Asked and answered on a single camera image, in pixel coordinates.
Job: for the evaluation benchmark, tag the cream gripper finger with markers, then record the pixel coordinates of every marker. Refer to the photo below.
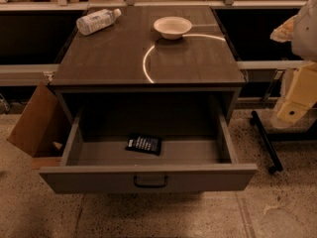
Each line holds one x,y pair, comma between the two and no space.
301,95
284,32

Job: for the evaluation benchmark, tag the dark rxbar blueberry wrapper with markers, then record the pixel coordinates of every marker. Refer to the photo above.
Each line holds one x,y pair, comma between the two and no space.
144,144

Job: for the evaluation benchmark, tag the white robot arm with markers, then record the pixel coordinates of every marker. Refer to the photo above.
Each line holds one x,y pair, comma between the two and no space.
301,31

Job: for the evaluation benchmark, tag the open grey top drawer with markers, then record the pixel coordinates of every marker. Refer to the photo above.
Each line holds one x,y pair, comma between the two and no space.
196,153

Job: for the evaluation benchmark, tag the black cart base leg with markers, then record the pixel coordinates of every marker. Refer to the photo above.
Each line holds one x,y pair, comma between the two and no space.
276,164

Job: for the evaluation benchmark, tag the white bowl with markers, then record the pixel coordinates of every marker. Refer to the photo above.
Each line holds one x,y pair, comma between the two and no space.
172,28

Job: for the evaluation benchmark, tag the clear plastic water bottle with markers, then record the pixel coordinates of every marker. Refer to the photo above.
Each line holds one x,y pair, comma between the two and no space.
97,21

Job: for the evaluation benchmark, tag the brown cardboard box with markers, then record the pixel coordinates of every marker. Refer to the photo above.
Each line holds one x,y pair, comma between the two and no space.
42,130

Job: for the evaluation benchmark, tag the black drawer handle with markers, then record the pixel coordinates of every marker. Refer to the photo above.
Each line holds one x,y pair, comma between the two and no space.
150,182

